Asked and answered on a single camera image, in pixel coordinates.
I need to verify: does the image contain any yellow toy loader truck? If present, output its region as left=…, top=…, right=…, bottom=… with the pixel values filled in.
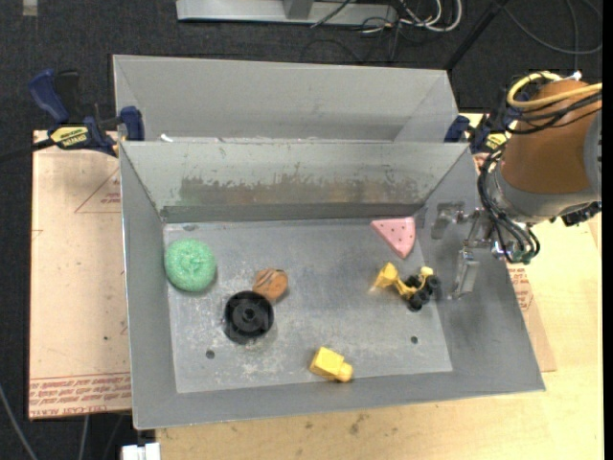
left=373, top=262, right=443, bottom=312

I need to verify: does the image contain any black cylinder on white bracket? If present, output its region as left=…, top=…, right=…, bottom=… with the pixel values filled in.
left=559, top=202, right=602, bottom=228

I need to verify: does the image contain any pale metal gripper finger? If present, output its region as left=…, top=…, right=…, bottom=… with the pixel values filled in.
left=446, top=248, right=481, bottom=302
left=430, top=201, right=466, bottom=240

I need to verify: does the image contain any green round scrubber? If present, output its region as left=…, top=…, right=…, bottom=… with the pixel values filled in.
left=163, top=238, right=218, bottom=293

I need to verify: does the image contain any pink toy watermelon slice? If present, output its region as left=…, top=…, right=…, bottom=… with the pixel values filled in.
left=370, top=216, right=418, bottom=260

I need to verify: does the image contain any brown toy cookie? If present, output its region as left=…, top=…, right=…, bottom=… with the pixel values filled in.
left=252, top=268, right=290, bottom=303

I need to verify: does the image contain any black round spool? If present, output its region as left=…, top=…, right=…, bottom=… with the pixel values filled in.
left=223, top=290, right=276, bottom=346

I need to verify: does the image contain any yellow toy block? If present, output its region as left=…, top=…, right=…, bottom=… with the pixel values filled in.
left=308, top=346, right=354, bottom=384

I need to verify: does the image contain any brown cardboard board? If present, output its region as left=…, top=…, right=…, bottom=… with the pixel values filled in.
left=28, top=129, right=559, bottom=421

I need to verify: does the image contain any grey metal bin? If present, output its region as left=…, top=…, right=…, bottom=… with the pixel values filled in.
left=112, top=54, right=547, bottom=430

